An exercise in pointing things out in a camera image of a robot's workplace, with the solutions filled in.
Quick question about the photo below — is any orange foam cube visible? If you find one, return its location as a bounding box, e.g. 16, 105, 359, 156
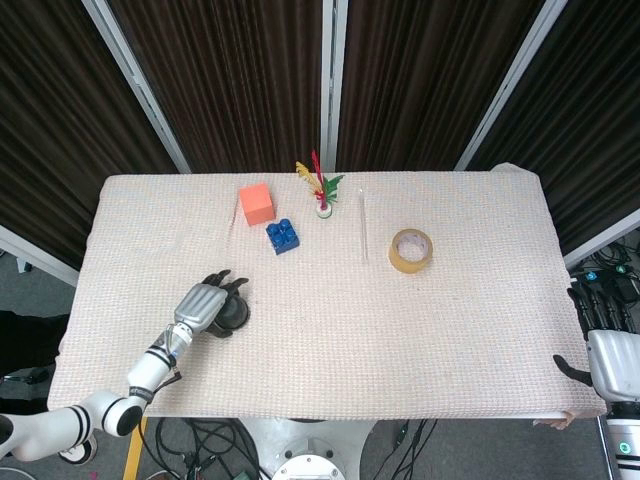
238, 182, 276, 228

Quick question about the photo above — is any black white sneaker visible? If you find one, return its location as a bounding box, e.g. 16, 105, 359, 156
57, 438, 100, 464

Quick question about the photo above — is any blue building block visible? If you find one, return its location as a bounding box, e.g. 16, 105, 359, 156
265, 218, 302, 257

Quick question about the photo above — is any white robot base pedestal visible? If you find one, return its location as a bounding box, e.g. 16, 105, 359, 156
239, 417, 376, 480

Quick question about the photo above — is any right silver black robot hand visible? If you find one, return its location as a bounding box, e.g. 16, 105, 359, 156
552, 287, 640, 401

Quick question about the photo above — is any black floor cable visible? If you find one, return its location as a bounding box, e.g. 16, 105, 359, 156
569, 239, 640, 301
154, 417, 261, 480
372, 418, 439, 480

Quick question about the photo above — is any colourful feather shuttlecock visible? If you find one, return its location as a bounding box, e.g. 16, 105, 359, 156
294, 149, 345, 220

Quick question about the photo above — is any grey aluminium partition post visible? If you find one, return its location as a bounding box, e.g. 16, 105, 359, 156
81, 0, 192, 175
562, 207, 640, 269
319, 0, 350, 174
453, 0, 570, 172
0, 223, 80, 289

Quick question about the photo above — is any person in black trousers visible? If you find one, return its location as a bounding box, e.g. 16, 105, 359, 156
0, 309, 71, 416

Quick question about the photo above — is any dark brown partition panel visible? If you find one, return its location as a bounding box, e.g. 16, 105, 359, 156
0, 0, 182, 271
335, 0, 544, 172
107, 0, 325, 175
467, 0, 640, 254

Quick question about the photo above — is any yellow floor tape strip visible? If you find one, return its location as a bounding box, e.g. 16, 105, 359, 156
122, 424, 150, 480

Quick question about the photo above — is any black round object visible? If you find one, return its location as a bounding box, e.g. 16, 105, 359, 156
209, 293, 250, 337

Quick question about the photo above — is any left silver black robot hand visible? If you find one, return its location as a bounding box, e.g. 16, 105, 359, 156
173, 269, 250, 337

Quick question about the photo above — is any white waffle tablecloth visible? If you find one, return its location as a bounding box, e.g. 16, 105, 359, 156
47, 162, 609, 430

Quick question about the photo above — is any yellow packing tape roll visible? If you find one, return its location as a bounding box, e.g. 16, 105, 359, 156
388, 228, 435, 275

